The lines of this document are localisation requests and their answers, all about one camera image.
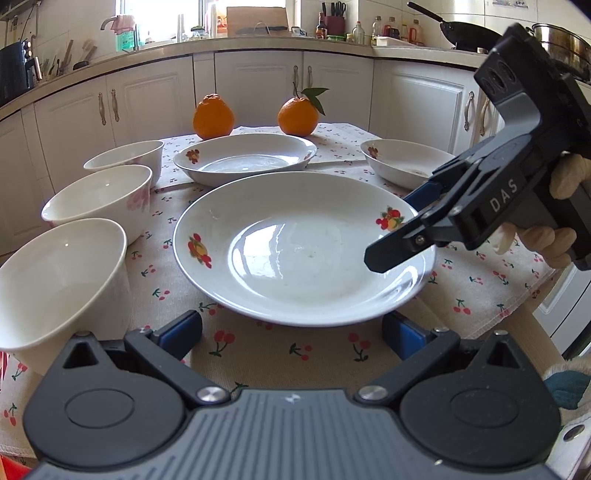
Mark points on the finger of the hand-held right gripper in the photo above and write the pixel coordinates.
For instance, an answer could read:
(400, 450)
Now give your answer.
(397, 249)
(425, 194)

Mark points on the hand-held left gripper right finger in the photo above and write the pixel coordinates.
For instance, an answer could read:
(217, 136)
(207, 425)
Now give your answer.
(400, 333)

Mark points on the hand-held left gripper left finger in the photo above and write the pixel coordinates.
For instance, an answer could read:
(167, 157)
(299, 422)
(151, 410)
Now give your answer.
(184, 328)

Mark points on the large white fruit print plate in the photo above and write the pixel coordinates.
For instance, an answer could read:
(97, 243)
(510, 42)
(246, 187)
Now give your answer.
(286, 249)

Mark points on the plain white bowl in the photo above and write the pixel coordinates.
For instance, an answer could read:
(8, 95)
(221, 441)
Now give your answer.
(60, 277)

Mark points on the white bowl with pink flowers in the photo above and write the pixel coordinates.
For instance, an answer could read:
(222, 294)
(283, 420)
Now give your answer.
(97, 198)

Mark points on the person's right hand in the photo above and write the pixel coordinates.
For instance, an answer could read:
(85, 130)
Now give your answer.
(570, 177)

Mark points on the cherry print tablecloth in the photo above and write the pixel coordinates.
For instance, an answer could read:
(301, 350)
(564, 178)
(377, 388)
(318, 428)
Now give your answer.
(277, 346)

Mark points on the stainless steel pot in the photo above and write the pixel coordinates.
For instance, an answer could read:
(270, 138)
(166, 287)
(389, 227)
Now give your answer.
(568, 46)

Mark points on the orange with green leaf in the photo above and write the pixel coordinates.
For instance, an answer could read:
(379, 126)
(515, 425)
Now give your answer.
(298, 117)

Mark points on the black wok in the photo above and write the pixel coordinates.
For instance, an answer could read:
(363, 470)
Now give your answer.
(466, 34)

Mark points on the white rectangular tray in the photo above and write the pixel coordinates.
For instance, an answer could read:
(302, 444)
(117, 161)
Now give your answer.
(390, 41)

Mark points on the orange condiment bottle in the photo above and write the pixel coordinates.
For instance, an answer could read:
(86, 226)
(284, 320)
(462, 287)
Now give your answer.
(416, 32)

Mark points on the slim condiment bottle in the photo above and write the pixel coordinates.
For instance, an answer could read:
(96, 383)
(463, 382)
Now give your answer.
(405, 31)

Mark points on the dark condiment bottle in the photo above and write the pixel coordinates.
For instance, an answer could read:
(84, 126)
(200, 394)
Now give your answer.
(392, 28)

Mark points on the clear bottle with yellow cap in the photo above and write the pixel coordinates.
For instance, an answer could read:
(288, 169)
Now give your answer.
(376, 28)

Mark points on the small white bowl pink print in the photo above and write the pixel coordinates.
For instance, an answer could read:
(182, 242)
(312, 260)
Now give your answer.
(124, 154)

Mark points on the dark red knife block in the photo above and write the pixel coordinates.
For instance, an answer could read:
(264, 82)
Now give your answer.
(333, 25)

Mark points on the dark soy sauce bottle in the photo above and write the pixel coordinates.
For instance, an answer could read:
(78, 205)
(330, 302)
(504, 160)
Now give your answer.
(321, 28)

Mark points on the white and blue packet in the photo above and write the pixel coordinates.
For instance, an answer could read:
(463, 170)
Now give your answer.
(302, 33)

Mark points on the grey kitchen countertop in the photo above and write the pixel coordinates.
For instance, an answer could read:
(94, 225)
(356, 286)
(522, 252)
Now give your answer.
(277, 44)

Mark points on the bumpy orange without leaf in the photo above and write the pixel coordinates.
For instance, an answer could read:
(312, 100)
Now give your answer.
(213, 117)

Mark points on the red box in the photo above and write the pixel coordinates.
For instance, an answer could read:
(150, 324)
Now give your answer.
(14, 468)

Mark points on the black kitchen knife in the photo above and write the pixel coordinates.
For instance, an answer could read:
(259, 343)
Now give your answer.
(261, 29)

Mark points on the white kitchen cabinets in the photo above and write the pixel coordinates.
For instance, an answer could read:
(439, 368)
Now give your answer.
(152, 97)

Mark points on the wooden cutting board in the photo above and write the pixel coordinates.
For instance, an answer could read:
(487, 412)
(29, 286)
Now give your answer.
(256, 17)

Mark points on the lidded glass jar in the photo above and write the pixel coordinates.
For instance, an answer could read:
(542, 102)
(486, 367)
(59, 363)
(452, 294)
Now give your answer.
(198, 34)

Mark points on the green dish soap bottle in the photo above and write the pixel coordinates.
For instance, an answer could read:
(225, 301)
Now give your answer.
(125, 41)

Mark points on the dish brush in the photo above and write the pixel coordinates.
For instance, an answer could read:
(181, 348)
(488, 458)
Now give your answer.
(87, 50)

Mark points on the metal faucet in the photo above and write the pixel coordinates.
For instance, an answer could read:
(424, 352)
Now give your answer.
(134, 37)

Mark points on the kitchen window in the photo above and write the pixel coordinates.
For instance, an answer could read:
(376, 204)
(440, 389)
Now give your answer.
(161, 18)

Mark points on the pink cloth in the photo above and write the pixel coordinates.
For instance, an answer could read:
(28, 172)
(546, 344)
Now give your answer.
(124, 23)

